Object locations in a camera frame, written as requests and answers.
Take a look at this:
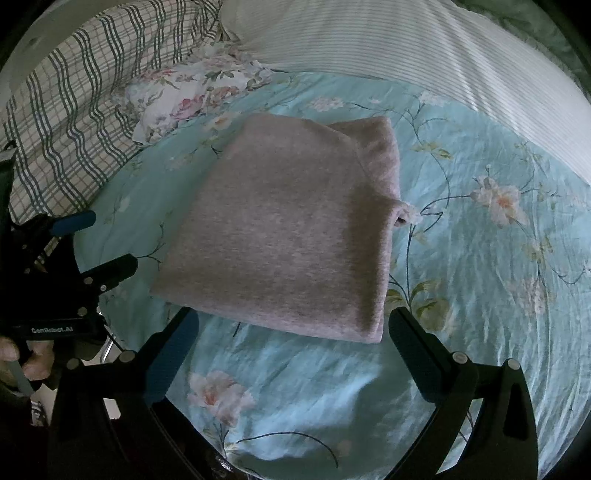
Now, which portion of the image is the teal floral bed sheet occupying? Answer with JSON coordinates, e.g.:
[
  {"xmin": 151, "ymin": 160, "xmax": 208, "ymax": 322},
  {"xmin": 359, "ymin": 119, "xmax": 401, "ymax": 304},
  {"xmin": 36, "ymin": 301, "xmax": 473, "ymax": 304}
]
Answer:
[{"xmin": 76, "ymin": 69, "xmax": 591, "ymax": 480}]

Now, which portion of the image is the white striped duvet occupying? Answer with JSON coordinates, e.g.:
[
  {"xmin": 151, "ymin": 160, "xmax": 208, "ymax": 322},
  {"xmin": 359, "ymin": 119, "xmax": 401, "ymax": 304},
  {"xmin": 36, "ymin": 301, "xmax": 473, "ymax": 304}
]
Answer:
[{"xmin": 219, "ymin": 0, "xmax": 591, "ymax": 183}]

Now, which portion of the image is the green cloth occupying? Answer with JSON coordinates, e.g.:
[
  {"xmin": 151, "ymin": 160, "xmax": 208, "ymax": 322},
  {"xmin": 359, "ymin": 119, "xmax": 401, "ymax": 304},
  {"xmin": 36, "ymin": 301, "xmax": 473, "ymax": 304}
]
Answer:
[{"xmin": 457, "ymin": 0, "xmax": 583, "ymax": 79}]

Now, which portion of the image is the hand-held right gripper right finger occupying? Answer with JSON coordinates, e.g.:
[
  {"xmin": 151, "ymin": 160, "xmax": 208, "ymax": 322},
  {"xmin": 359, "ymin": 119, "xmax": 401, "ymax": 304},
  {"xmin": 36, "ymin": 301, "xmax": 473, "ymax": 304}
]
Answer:
[{"xmin": 388, "ymin": 307, "xmax": 539, "ymax": 480}]

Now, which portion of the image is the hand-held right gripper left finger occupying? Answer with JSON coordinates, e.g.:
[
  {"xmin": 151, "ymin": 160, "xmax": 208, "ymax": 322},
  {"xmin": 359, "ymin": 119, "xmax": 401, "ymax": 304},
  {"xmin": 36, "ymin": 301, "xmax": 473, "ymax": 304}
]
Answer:
[{"xmin": 46, "ymin": 307, "xmax": 218, "ymax": 480}]

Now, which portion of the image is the person's left hand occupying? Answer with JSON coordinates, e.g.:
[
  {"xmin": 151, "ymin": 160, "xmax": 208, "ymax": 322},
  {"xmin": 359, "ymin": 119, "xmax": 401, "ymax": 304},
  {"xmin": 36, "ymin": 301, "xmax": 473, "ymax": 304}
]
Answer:
[{"xmin": 0, "ymin": 335, "xmax": 57, "ymax": 381}]

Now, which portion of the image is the grey knit garment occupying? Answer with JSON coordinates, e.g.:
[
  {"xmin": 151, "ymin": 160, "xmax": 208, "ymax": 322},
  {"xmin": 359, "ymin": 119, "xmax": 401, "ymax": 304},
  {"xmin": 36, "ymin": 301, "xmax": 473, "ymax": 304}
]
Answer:
[{"xmin": 148, "ymin": 113, "xmax": 416, "ymax": 344}]

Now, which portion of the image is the green plaid pillow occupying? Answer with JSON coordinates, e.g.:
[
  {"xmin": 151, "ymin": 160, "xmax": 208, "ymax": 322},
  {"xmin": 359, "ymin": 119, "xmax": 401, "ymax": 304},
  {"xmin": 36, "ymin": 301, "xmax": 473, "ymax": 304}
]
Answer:
[{"xmin": 2, "ymin": 0, "xmax": 241, "ymax": 227}]

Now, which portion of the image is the white floral pillow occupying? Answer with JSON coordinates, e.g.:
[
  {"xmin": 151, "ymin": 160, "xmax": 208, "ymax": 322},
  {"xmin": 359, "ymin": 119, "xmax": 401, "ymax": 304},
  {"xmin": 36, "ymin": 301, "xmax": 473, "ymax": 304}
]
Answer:
[{"xmin": 113, "ymin": 53, "xmax": 278, "ymax": 146}]

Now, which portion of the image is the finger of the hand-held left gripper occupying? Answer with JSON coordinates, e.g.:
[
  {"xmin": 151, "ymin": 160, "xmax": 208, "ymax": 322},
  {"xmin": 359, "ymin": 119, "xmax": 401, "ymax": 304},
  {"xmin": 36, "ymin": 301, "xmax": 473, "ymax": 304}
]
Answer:
[
  {"xmin": 16, "ymin": 210, "xmax": 98, "ymax": 238},
  {"xmin": 76, "ymin": 254, "xmax": 139, "ymax": 296}
]

